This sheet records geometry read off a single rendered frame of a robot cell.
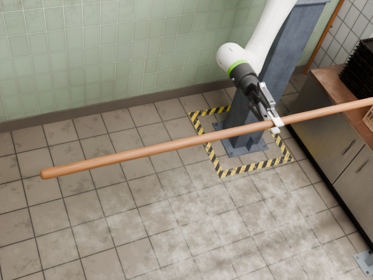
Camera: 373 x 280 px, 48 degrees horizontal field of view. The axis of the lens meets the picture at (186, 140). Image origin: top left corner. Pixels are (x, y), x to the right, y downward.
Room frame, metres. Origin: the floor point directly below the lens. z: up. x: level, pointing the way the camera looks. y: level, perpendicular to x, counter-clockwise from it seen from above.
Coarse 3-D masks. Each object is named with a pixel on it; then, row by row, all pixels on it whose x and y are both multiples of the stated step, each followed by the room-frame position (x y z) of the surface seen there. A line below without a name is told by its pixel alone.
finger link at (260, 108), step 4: (252, 100) 1.14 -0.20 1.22; (256, 104) 1.12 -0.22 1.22; (260, 104) 1.13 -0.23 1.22; (256, 108) 1.11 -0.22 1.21; (260, 108) 1.11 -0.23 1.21; (260, 112) 1.09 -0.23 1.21; (264, 112) 1.10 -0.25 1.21; (260, 116) 1.08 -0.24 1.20; (264, 116) 1.09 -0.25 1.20; (268, 116) 1.09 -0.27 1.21
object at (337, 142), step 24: (312, 72) 2.21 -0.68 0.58; (336, 72) 2.27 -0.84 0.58; (312, 96) 2.13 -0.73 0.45; (336, 96) 2.04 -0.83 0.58; (312, 120) 2.06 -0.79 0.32; (336, 120) 1.93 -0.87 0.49; (360, 120) 1.89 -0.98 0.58; (312, 144) 1.97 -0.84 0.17; (336, 144) 1.85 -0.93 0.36; (360, 144) 1.75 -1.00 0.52; (336, 168) 1.77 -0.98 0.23; (360, 168) 1.66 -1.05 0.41; (336, 192) 1.73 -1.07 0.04; (360, 192) 1.59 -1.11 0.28; (360, 216) 1.51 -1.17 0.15
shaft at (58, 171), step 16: (304, 112) 1.12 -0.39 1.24; (320, 112) 1.15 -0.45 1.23; (336, 112) 1.19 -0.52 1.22; (240, 128) 0.96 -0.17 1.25; (256, 128) 0.99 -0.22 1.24; (160, 144) 0.80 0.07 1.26; (176, 144) 0.82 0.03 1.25; (192, 144) 0.84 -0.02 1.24; (96, 160) 0.68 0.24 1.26; (112, 160) 0.70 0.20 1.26; (128, 160) 0.72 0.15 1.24; (48, 176) 0.59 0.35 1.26
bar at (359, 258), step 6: (366, 252) 1.36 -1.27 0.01; (354, 258) 1.30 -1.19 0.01; (360, 258) 1.30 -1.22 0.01; (366, 258) 1.32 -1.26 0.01; (372, 258) 1.28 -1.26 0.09; (360, 264) 1.26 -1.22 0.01; (366, 264) 1.27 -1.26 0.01; (372, 264) 1.29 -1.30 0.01; (366, 270) 1.24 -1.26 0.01; (372, 270) 1.25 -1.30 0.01; (366, 276) 1.20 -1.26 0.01
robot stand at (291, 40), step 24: (312, 0) 1.96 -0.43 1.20; (288, 24) 1.90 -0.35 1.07; (312, 24) 1.98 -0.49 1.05; (288, 48) 1.94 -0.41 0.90; (264, 72) 1.90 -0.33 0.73; (288, 72) 1.98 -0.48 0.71; (240, 96) 2.00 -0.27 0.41; (192, 120) 2.06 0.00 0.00; (240, 120) 1.93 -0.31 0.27; (240, 144) 1.91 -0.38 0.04; (264, 144) 1.99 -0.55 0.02; (216, 168) 1.69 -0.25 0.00; (240, 168) 1.74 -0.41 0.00
